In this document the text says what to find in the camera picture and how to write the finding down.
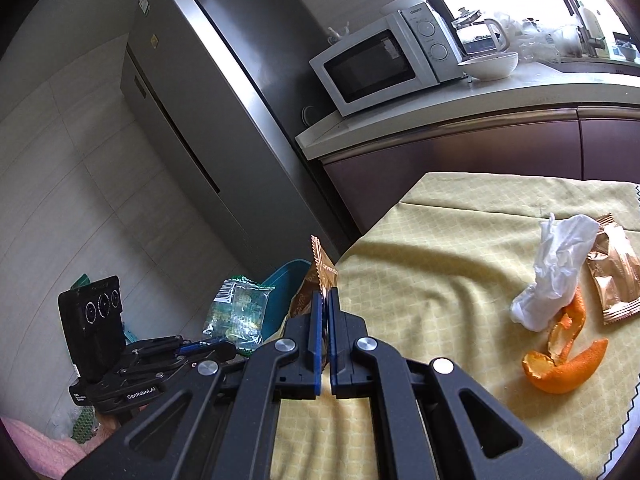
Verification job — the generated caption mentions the kitchen counter cabinets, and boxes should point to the kitchen counter cabinets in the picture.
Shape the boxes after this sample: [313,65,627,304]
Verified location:
[295,67,640,236]

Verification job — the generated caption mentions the large white bowl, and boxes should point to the large white bowl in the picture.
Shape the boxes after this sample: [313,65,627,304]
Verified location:
[456,51,520,82]

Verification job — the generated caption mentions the metal faucet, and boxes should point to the metal faucet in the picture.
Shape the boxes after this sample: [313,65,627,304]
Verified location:
[565,0,608,58]

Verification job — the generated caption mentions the white tissue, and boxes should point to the white tissue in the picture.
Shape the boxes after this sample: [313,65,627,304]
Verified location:
[510,213,600,332]

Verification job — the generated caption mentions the green mesh bag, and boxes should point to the green mesh bag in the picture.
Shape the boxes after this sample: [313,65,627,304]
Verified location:
[50,400,98,443]

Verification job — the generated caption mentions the glass kettle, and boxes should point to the glass kettle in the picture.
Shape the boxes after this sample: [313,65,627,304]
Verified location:
[451,7,512,56]

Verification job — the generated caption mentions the white microwave oven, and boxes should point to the white microwave oven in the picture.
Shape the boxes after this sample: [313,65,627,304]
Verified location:
[308,2,468,118]

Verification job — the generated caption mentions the pink fuzzy clothing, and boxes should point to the pink fuzzy clothing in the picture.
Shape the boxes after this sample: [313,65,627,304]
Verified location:
[0,417,88,480]

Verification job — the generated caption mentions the blue trash bin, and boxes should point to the blue trash bin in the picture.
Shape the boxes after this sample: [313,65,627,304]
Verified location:
[260,259,312,341]

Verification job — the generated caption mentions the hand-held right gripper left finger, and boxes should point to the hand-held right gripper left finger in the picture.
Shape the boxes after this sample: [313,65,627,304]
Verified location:
[62,287,328,480]

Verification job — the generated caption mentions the orange peel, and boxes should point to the orange peel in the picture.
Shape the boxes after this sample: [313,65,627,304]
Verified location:
[522,287,609,393]

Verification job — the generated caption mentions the clear green-edged snack packet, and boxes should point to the clear green-edged snack packet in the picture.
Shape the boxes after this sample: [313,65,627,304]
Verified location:
[202,275,276,358]

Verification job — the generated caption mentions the grey refrigerator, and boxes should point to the grey refrigerator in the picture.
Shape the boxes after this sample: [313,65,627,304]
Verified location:
[120,0,361,281]

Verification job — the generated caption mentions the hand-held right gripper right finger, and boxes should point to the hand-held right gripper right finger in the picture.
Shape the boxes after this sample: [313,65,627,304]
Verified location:
[330,287,583,480]

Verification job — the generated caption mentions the gold snack wrapper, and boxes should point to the gold snack wrapper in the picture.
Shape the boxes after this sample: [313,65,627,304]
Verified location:
[585,213,640,325]
[289,235,342,318]

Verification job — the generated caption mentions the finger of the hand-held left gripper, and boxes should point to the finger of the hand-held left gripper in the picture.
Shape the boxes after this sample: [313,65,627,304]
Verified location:
[127,336,236,354]
[120,349,238,376]

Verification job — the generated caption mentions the yellow tablecloth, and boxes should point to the yellow tablecloth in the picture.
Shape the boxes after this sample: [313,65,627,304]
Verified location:
[270,172,640,480]

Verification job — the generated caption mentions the kitchen sink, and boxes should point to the kitchen sink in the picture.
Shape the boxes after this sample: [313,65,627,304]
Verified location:
[560,57,640,78]

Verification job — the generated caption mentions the pile of clear plastic containers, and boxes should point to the pile of clear plastic containers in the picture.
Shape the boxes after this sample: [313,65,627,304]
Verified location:
[492,10,586,63]

